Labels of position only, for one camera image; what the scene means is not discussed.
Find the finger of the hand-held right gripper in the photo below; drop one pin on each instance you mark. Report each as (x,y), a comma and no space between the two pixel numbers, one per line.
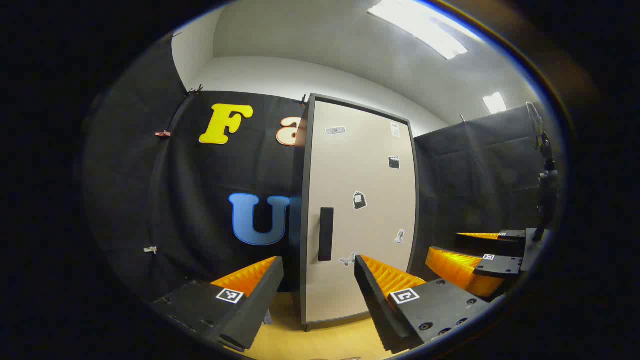
(500,266)
(492,245)

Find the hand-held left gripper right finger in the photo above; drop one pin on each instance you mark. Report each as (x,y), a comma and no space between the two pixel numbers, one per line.
(375,300)

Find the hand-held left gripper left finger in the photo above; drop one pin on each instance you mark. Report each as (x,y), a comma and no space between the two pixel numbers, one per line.
(260,300)

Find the beige cabinet door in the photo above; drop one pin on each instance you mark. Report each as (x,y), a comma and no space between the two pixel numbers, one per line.
(370,225)

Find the grey cabinet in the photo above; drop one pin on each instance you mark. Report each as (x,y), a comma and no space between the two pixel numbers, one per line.
(304,200)

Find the small ceiling light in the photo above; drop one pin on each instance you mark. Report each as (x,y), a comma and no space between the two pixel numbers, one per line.
(495,103)

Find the black backdrop cloth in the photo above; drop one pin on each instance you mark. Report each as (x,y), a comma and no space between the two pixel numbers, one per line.
(190,175)

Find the red clip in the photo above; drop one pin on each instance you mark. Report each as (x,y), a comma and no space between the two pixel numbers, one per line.
(163,133)

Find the long ceiling light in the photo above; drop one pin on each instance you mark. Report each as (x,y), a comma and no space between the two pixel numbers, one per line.
(420,30)

